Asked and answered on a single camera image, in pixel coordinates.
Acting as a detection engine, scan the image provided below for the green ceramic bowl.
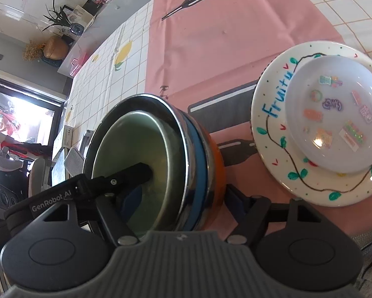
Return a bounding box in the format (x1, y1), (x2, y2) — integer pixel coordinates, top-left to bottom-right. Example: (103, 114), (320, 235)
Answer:
(92, 110), (173, 237)

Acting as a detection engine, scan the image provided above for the orange steel bowl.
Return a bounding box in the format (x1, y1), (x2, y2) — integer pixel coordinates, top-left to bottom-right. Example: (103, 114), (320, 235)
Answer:
(171, 106), (226, 231)

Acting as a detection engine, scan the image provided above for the blue steel bowl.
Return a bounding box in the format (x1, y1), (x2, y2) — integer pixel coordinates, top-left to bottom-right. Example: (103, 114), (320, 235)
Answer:
(83, 94), (207, 236)

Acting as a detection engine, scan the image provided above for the white fruity ceramic plate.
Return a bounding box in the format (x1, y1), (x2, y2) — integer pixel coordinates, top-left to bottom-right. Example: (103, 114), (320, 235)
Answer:
(251, 41), (372, 207)

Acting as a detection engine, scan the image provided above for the small white sticker plate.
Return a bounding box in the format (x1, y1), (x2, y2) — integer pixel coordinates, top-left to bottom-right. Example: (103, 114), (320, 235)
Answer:
(285, 55), (372, 174)

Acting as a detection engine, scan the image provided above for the red tissue box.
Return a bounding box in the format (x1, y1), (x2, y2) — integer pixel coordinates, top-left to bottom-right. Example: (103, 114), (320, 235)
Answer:
(69, 53), (88, 77)

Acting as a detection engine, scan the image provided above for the brown round vase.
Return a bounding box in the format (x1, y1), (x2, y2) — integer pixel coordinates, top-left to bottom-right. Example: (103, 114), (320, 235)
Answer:
(43, 36), (69, 60)

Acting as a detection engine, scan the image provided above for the checked lemon tablecloth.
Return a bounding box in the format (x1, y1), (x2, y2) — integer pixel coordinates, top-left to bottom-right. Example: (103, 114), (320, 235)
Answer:
(66, 0), (372, 238)

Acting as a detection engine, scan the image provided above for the green potted aloe plant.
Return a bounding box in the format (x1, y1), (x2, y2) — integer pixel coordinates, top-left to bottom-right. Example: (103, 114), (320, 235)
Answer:
(42, 0), (84, 36)

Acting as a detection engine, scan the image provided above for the white marble tv cabinet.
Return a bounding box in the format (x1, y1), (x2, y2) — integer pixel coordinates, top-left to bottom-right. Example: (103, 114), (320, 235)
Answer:
(57, 0), (187, 78)

